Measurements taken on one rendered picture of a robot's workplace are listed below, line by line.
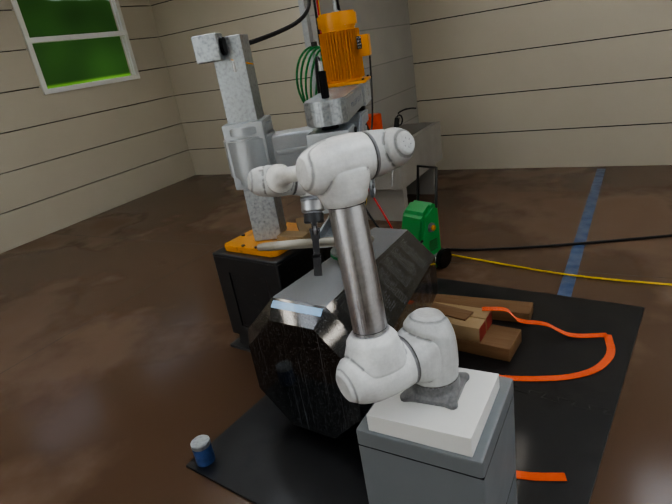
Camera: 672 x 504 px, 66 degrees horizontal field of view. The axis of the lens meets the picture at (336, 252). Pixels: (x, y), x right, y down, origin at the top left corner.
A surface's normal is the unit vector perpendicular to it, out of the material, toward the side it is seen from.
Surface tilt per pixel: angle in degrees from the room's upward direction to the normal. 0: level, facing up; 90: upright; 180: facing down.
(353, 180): 89
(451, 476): 90
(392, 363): 80
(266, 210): 90
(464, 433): 2
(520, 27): 90
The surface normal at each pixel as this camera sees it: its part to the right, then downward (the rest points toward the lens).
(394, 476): -0.48, 0.40
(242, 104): -0.09, 0.39
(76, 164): 0.86, 0.06
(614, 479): -0.15, -0.92
